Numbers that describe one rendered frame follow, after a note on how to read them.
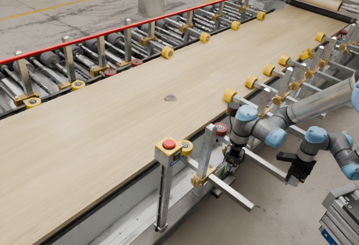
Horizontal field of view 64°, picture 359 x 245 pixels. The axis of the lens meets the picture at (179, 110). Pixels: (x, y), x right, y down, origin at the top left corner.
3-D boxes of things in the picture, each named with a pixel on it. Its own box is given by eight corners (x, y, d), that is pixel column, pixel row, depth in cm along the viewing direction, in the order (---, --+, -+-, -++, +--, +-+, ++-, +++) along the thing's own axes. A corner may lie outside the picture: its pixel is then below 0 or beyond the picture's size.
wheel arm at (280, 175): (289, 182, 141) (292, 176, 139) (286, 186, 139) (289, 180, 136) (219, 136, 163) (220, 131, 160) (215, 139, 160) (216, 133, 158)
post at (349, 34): (333, 72, 271) (357, 24, 242) (332, 74, 269) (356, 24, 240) (329, 71, 273) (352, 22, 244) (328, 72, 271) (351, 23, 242)
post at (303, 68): (285, 120, 212) (309, 63, 183) (282, 123, 210) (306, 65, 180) (280, 118, 214) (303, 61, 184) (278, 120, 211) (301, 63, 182)
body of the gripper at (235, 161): (221, 164, 121) (226, 143, 113) (226, 150, 127) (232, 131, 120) (239, 170, 119) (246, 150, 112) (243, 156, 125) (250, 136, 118)
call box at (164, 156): (181, 160, 103) (183, 145, 98) (167, 171, 98) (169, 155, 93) (167, 150, 106) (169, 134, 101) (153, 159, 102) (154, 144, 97)
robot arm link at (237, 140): (234, 122, 117) (254, 128, 115) (232, 131, 120) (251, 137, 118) (229, 133, 112) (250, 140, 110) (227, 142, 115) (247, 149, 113)
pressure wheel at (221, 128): (226, 141, 163) (230, 126, 156) (218, 148, 158) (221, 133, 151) (215, 134, 167) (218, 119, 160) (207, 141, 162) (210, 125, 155)
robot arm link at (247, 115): (254, 119, 102) (234, 109, 106) (247, 141, 109) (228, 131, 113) (264, 110, 107) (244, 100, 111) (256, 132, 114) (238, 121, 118)
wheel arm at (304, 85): (337, 101, 184) (340, 96, 182) (336, 103, 182) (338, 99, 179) (269, 70, 208) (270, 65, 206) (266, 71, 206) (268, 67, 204)
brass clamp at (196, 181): (215, 175, 144) (217, 168, 141) (198, 190, 135) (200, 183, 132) (205, 168, 147) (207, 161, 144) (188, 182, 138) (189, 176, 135)
